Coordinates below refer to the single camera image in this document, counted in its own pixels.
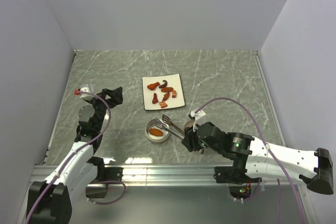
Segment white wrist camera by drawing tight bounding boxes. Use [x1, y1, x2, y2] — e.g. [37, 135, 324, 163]
[188, 110, 206, 123]
[74, 84, 94, 101]

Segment red crispy meat strip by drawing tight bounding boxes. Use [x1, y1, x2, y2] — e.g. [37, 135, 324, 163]
[162, 92, 171, 102]

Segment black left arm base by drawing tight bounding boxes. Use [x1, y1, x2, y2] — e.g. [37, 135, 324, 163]
[86, 157, 127, 205]

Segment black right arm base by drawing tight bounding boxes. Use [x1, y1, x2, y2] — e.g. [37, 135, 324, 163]
[213, 157, 262, 204]

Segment dark purple curved sausage piece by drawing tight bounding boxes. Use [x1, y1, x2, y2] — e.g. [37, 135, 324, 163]
[159, 80, 167, 89]

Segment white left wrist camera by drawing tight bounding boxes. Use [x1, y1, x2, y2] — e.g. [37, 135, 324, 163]
[74, 84, 94, 101]

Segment aluminium front rail frame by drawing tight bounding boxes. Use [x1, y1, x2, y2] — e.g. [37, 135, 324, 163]
[29, 162, 303, 193]

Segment steel serving tongs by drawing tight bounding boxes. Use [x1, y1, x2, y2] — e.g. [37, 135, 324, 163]
[154, 114, 185, 140]

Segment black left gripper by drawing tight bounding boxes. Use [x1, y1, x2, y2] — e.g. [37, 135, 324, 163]
[87, 87, 122, 131]

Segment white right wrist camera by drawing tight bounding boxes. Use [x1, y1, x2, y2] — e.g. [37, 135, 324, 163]
[188, 110, 206, 123]

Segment brown round lunch box lid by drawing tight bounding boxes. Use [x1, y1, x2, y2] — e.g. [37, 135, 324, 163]
[182, 119, 195, 130]

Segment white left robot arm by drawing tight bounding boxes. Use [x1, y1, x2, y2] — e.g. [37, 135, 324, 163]
[25, 85, 123, 223]

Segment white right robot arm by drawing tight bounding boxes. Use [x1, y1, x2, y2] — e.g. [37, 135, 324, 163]
[182, 122, 334, 195]

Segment orange glazed food piece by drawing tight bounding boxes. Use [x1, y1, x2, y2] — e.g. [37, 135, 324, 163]
[149, 128, 163, 137]

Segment round steel lunch box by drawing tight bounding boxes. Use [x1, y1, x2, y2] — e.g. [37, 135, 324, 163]
[145, 119, 170, 144]

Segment orange fried chicken wing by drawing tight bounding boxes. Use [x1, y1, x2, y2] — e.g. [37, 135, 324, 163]
[147, 82, 160, 91]

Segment white rectangular plate, black rim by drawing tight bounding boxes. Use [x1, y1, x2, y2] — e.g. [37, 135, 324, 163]
[142, 74, 185, 111]

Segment red chicken drumstick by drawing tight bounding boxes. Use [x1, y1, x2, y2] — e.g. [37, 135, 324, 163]
[152, 93, 159, 104]

